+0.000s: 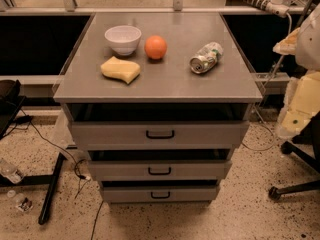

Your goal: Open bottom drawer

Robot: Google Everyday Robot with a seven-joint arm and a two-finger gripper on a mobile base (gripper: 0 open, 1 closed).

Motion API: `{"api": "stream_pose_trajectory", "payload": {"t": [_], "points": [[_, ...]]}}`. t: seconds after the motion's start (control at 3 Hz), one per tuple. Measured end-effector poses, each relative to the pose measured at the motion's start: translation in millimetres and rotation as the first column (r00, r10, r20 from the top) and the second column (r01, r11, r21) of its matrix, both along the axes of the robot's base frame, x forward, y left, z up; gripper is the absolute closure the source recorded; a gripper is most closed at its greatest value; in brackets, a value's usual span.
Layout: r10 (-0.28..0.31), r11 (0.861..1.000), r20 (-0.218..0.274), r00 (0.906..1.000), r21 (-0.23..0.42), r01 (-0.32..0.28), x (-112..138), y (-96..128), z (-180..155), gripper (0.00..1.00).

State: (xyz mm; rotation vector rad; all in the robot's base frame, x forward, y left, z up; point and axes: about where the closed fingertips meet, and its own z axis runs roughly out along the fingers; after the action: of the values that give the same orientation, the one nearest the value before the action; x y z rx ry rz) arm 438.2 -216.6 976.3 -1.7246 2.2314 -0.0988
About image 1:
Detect orange fruit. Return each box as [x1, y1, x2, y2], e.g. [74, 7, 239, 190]
[144, 35, 167, 60]

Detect black office chair base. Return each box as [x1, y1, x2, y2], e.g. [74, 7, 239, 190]
[268, 114, 320, 202]

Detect white bowl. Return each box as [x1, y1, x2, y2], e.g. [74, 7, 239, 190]
[104, 25, 142, 56]

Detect clear plastic bottle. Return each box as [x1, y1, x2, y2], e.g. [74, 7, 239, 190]
[0, 159, 24, 184]

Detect crushed soda can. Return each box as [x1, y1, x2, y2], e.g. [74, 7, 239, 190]
[189, 42, 224, 74]

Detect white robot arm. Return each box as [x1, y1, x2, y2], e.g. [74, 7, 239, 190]
[273, 5, 320, 139]

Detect grey middle drawer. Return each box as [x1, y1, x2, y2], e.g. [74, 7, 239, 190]
[88, 160, 232, 181]

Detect black floor cable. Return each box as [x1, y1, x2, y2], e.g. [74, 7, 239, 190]
[13, 107, 92, 198]

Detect grey top drawer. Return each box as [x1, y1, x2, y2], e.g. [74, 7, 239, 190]
[69, 121, 249, 151]

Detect white spiral hose fixture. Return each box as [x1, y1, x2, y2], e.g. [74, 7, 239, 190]
[242, 0, 289, 18]

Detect grey bottom drawer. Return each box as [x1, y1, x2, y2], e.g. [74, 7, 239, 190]
[101, 186, 220, 204]

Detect yellow sponge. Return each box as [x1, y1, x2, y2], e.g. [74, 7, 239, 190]
[100, 56, 141, 84]

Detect grey drawer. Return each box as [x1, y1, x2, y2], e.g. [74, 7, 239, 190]
[69, 121, 249, 151]
[88, 160, 232, 181]
[101, 186, 220, 204]

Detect grey drawer cabinet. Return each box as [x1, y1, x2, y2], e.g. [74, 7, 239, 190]
[54, 13, 261, 191]

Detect small floor wrapper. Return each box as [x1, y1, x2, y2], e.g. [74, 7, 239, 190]
[15, 197, 33, 212]

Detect black stand base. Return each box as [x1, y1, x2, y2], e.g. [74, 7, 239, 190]
[0, 152, 66, 226]

